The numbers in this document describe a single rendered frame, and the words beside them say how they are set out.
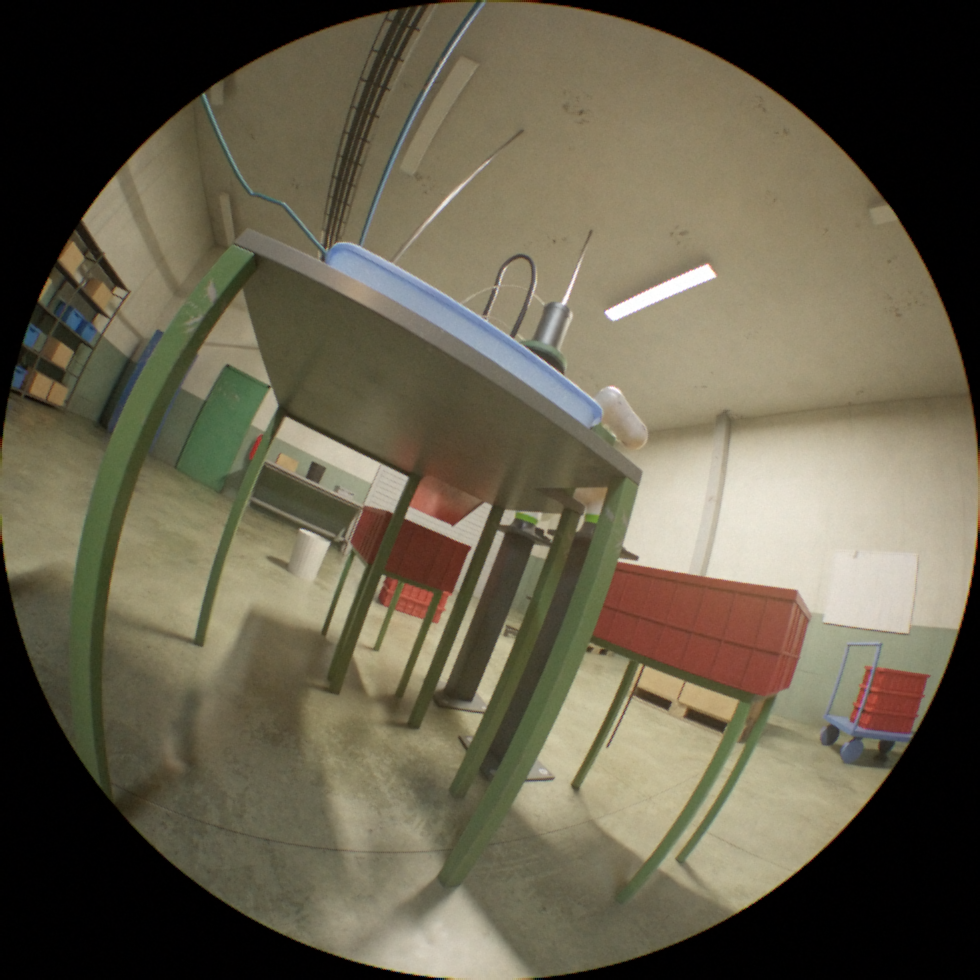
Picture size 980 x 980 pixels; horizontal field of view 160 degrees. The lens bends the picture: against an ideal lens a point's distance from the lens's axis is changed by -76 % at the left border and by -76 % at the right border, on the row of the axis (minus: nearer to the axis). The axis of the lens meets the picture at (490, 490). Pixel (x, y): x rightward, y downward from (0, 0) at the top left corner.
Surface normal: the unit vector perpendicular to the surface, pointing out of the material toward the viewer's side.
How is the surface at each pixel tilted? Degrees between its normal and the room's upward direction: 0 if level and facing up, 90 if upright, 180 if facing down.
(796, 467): 90
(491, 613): 90
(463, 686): 90
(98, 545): 90
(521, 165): 180
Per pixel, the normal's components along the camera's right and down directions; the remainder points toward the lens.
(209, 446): 0.48, -0.01
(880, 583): -0.80, -0.41
